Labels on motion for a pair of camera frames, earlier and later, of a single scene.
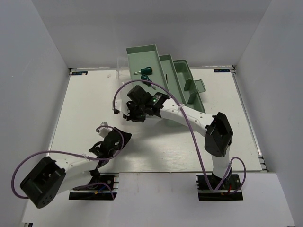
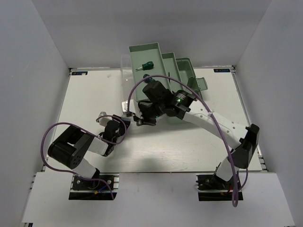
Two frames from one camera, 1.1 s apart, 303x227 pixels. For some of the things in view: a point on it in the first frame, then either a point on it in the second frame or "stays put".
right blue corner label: x=222 y=70 stays put
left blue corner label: x=79 y=73 stays put
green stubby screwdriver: x=147 y=71 → x=147 y=66
